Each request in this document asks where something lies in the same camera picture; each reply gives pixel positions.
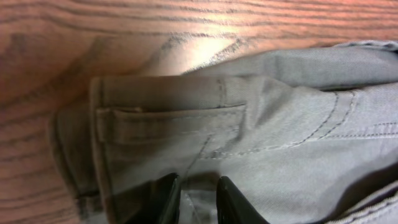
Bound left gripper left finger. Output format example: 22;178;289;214
125;173;181;224

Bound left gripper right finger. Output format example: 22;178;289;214
216;176;269;224

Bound grey cotton shorts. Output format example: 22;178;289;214
49;40;397;223

